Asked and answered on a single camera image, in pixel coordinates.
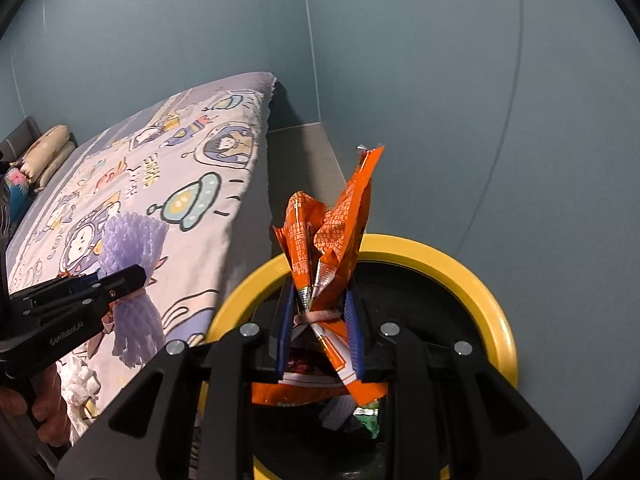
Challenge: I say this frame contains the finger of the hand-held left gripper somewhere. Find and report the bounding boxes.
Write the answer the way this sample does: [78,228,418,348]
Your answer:
[10,271,103,307]
[75,265,149,311]

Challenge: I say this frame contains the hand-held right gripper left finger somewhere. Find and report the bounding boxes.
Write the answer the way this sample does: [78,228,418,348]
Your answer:
[55,275,301,480]

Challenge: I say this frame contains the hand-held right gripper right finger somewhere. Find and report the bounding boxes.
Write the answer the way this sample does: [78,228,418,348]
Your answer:
[344,280,583,480]

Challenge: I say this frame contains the purple foam fruit net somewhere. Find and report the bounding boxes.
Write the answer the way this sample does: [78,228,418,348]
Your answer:
[97,212,171,369]

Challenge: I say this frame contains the white tissue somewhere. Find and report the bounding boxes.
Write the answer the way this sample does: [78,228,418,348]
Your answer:
[62,355,104,434]

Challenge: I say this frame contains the green snack packet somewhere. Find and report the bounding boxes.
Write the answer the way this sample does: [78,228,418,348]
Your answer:
[352,400,384,437]

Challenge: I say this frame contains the orange snack wrapper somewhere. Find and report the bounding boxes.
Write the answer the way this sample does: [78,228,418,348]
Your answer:
[250,145,389,409]

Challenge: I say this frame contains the yellow rimmed trash bin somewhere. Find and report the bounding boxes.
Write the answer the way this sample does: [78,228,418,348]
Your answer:
[205,234,519,480]

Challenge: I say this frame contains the person's left hand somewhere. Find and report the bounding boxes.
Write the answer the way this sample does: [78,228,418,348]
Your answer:
[0,360,69,448]

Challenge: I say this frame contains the blue floral quilt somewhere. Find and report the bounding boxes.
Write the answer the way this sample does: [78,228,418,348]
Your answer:
[0,167,37,227]

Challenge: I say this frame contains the beige pillows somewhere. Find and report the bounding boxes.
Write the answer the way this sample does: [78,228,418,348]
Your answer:
[20,125,77,192]

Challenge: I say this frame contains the cartoon printed blanket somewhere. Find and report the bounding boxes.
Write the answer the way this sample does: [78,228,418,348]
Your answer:
[5,77,275,461]

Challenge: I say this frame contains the grey headboard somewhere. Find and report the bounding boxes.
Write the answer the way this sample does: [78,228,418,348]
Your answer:
[0,117,79,162]

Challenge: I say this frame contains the grey bed base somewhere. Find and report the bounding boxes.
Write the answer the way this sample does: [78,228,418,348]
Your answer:
[265,122,352,241]

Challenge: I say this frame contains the striped grey bed sheet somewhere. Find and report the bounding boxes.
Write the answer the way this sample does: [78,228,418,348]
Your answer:
[65,72,279,161]

